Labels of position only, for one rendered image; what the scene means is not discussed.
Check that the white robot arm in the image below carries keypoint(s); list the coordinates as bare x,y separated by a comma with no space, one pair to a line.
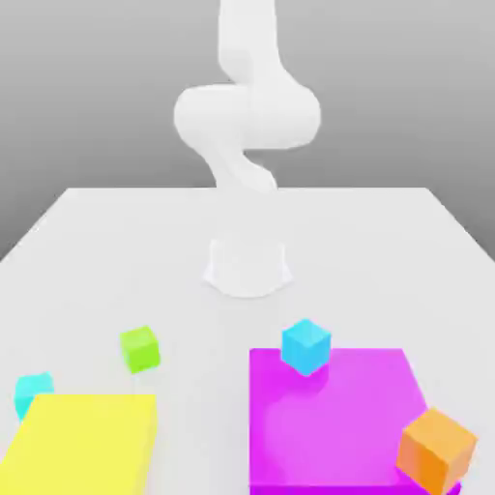
247,116

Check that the small blue cube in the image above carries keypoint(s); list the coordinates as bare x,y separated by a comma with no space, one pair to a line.
306,347

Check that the small green cube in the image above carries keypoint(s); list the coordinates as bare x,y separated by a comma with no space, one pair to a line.
140,350

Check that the small cyan cube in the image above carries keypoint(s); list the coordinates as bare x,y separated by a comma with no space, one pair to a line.
29,388

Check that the small orange cube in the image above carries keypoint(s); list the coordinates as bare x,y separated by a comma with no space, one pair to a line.
435,450

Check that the large magenta box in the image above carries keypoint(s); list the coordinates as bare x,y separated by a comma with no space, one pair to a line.
332,421

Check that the large yellow box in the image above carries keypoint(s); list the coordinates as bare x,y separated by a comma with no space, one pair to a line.
83,444

